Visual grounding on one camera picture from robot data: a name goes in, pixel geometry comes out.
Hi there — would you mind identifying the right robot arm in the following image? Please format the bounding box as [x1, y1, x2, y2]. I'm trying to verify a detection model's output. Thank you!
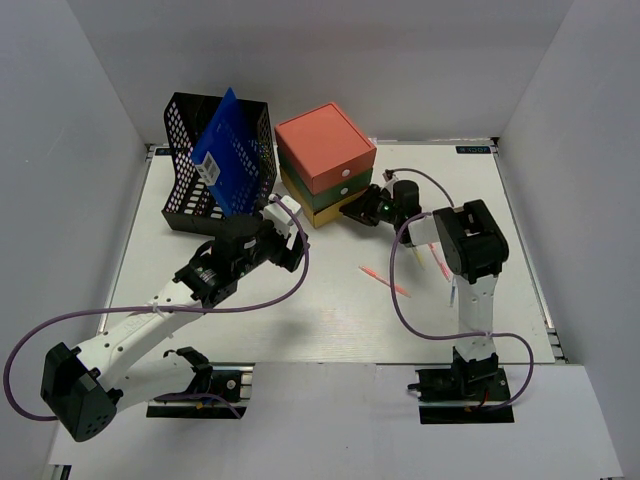
[340, 180, 509, 399]

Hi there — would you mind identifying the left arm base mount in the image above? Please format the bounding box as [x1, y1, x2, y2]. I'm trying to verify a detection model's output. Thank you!
[146, 364, 254, 420]

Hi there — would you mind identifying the purple cable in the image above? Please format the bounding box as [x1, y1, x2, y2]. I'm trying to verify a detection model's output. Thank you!
[2, 197, 311, 421]
[384, 168, 535, 414]

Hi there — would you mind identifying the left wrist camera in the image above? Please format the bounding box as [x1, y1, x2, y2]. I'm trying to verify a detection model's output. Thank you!
[261, 194, 302, 238]

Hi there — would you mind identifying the yellow bottom drawer box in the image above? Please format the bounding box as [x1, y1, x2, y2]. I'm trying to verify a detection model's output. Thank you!
[280, 169, 352, 229]

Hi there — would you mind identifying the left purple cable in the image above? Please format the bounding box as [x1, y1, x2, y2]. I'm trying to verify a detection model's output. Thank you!
[2, 197, 311, 421]

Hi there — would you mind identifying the salmon top drawer box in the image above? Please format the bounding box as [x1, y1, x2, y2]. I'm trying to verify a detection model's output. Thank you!
[275, 102, 376, 194]

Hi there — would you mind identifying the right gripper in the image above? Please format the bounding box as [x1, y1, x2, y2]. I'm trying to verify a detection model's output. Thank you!
[341, 183, 402, 226]

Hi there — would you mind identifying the yellow thin pen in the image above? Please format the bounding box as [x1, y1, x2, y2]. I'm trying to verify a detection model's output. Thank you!
[412, 247, 426, 270]

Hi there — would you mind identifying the green drawer box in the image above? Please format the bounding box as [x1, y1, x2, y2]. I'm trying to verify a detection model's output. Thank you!
[277, 149, 373, 212]

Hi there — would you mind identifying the pink thin pen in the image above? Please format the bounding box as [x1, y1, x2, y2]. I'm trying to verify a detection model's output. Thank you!
[428, 243, 452, 282]

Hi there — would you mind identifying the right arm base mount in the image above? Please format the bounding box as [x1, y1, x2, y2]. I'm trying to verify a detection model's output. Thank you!
[407, 368, 515, 425]

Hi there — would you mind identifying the black mesh file holder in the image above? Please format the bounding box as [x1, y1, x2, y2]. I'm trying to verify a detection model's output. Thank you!
[162, 89, 276, 235]

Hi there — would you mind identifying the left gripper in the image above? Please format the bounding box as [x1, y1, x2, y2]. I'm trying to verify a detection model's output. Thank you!
[235, 200, 310, 278]

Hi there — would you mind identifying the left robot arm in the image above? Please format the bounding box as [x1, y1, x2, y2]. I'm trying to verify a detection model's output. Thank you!
[40, 215, 309, 442]

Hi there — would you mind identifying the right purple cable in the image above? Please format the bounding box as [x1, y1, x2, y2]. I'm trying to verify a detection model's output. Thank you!
[384, 168, 535, 414]

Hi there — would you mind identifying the blue plastic folder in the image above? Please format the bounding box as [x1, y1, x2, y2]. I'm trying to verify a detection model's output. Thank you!
[191, 88, 260, 217]

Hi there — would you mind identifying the orange thin pen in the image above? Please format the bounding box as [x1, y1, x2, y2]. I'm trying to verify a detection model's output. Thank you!
[359, 265, 411, 298]

